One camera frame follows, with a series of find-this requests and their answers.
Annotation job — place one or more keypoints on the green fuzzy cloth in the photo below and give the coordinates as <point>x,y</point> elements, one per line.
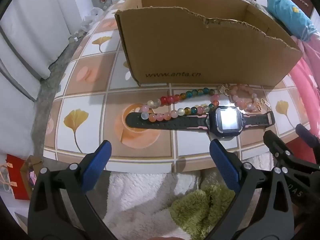
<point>192,207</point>

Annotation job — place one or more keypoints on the pink blanket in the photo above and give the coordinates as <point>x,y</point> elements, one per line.
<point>307,80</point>

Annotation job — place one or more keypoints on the black smartwatch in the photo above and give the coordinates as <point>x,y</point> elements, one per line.
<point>226,118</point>

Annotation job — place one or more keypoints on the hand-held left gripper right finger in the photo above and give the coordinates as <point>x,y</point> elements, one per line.
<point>225,166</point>

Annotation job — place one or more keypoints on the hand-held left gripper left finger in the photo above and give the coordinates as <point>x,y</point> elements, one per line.
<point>98,165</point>

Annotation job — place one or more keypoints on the clear plastic bag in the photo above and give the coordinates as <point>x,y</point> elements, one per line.
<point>87,20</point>

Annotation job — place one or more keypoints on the blue pillow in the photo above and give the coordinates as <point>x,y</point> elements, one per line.
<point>287,10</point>

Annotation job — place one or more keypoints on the red gift bag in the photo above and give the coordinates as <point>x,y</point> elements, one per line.
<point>18,187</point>

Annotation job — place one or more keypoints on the red object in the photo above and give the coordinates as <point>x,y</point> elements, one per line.
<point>305,156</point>

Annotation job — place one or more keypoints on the white wardrobe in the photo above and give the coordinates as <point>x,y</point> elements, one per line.
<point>30,30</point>

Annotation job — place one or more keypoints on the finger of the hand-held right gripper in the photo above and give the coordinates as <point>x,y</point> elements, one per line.
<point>277,145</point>
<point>308,136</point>

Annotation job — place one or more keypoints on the brown cardboard box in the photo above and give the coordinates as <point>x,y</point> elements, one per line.
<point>200,52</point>

